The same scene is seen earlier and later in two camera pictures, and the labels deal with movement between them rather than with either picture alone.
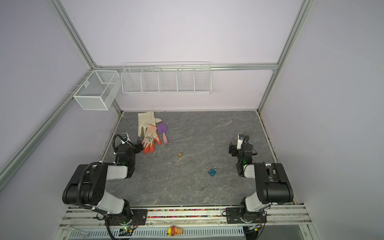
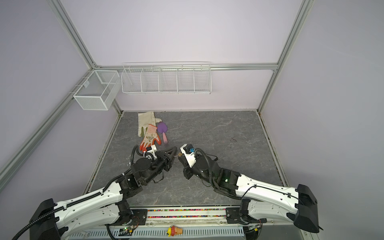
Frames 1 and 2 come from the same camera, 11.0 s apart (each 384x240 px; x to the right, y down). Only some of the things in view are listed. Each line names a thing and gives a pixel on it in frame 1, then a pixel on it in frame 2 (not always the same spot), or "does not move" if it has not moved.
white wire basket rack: (170, 78) does not move
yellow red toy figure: (174, 230) does not move
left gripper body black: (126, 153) -> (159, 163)
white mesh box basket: (97, 91) does not move
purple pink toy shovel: (162, 128) does not move
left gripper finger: (139, 147) -> (171, 151)
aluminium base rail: (91, 217) does not move
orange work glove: (151, 137) does not move
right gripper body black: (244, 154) -> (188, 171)
